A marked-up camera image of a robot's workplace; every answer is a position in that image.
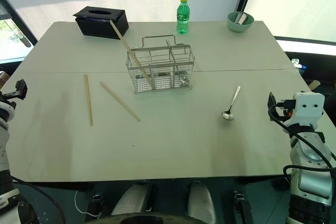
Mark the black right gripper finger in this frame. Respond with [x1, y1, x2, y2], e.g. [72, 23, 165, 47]
[267, 91, 277, 116]

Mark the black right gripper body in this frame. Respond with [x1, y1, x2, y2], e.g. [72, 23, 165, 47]
[275, 99, 298, 120]

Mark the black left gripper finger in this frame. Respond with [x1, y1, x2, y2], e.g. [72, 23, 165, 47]
[15, 79, 28, 101]

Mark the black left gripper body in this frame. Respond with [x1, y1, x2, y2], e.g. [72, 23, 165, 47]
[0, 90, 19, 103]

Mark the brown box corner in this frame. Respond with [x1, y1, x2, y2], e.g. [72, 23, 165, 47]
[0, 71, 10, 90]

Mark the metal spoon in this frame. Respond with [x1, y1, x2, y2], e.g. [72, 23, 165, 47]
[220, 85, 242, 121]

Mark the clear plastic item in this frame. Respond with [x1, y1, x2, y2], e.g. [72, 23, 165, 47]
[290, 57, 308, 76]

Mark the wooden chopstick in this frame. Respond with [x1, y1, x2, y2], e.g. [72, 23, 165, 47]
[83, 73, 94, 126]
[109, 20, 153, 86]
[99, 81, 142, 123]

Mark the green bowl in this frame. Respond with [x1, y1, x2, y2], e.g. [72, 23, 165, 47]
[227, 11, 255, 33]

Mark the black tissue box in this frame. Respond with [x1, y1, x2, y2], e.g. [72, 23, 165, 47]
[72, 6, 130, 40]

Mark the black table leg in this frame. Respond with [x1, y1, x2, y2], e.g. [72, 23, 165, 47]
[91, 194, 106, 216]
[233, 191, 253, 224]

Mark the green plastic bottle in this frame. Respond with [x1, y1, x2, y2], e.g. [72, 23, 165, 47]
[176, 0, 190, 35]

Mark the white rounded robot foot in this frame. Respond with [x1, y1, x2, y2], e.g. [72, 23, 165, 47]
[186, 180, 216, 224]
[111, 182, 158, 217]

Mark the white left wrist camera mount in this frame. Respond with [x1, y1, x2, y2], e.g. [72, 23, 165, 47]
[0, 100, 16, 123]

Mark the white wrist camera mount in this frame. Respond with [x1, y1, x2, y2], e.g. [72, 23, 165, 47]
[0, 100, 16, 123]
[290, 92, 326, 128]

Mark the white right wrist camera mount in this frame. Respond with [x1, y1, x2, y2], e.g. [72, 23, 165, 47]
[290, 92, 326, 128]

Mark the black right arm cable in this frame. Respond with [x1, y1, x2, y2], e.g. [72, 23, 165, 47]
[268, 103, 336, 183]

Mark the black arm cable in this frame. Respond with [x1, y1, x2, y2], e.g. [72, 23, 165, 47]
[268, 103, 336, 183]
[10, 175, 66, 224]

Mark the black window frame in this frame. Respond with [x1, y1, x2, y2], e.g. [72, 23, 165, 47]
[0, 0, 38, 47]

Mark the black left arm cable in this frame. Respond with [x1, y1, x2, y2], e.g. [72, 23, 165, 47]
[10, 175, 66, 224]

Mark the metal wire cutlery basket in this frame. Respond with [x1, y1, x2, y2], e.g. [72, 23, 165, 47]
[126, 34, 196, 95]

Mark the thin white wire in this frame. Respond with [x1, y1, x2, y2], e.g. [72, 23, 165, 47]
[73, 189, 102, 219]

